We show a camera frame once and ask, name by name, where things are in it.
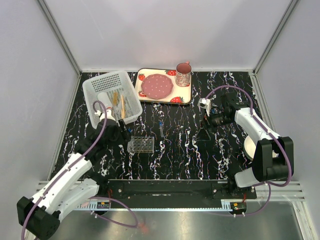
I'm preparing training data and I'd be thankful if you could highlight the wooden test tube clamp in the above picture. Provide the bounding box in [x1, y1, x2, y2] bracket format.
[120, 94, 126, 120]

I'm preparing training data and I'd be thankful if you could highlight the clear test tube rack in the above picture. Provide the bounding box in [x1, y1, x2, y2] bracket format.
[127, 136, 155, 154]

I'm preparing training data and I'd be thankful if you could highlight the brown test tube brush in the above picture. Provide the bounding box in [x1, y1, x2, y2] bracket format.
[112, 91, 119, 108]

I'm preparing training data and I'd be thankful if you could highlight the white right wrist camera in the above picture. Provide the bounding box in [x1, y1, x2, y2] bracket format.
[197, 98, 212, 117]

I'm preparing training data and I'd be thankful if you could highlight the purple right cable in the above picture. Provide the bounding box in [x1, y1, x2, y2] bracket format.
[206, 85, 293, 217]

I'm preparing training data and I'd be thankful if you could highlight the white ceramic bowl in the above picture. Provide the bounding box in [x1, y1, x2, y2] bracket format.
[243, 136, 256, 162]

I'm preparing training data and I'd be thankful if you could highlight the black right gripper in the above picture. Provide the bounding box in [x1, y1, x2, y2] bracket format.
[194, 108, 233, 141]

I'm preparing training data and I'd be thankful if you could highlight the strawberry pattern tray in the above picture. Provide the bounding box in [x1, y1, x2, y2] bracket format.
[134, 68, 192, 105]

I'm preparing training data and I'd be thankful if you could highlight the white plastic mesh basket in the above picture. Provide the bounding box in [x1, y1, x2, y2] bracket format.
[82, 70, 143, 129]

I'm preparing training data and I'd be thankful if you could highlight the white red-capped wash bottle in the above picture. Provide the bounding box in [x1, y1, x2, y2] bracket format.
[97, 92, 113, 109]

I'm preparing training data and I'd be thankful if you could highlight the pink polka dot plate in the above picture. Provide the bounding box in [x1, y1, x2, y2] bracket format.
[141, 73, 174, 100]

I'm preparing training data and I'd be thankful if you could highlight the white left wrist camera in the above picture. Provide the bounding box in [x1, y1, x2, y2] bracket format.
[94, 107, 116, 122]

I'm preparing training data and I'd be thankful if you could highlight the pink floral mug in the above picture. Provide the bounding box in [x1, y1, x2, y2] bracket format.
[175, 61, 192, 87]

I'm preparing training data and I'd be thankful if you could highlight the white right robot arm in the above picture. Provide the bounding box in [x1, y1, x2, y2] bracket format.
[197, 92, 294, 199]

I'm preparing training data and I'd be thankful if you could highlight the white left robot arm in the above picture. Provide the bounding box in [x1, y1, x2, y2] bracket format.
[16, 118, 131, 240]

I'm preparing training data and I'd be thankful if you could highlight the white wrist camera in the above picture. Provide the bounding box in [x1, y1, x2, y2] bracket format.
[94, 107, 116, 122]
[197, 98, 212, 117]

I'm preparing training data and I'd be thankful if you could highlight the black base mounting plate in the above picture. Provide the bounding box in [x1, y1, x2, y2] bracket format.
[99, 179, 257, 200]

